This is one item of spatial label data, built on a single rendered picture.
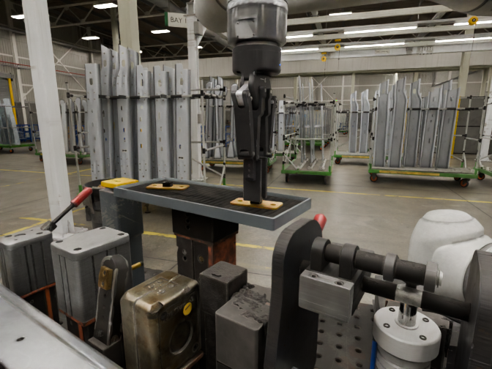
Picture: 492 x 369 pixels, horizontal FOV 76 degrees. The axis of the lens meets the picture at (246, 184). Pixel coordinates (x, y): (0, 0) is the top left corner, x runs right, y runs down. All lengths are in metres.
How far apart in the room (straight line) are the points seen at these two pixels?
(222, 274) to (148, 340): 0.12
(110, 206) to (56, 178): 3.20
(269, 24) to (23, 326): 0.56
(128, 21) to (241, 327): 7.80
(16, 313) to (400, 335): 0.55
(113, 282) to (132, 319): 0.07
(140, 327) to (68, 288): 0.17
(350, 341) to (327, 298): 0.70
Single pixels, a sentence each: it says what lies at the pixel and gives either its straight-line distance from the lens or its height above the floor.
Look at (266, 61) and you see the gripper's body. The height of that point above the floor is 1.38.
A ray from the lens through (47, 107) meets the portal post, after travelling 3.91.
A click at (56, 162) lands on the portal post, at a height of 0.83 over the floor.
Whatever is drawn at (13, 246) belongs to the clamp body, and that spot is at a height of 1.05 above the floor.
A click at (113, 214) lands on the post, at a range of 0.77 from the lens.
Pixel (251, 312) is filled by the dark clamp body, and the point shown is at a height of 1.08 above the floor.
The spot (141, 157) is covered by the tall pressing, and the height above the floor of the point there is 0.75.
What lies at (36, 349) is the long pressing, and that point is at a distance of 0.55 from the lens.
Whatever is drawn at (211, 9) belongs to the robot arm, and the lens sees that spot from 0.63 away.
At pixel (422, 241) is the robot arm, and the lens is 0.89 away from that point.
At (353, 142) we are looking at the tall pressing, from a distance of 9.80.
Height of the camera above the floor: 1.30
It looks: 12 degrees down
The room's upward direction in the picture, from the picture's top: straight up
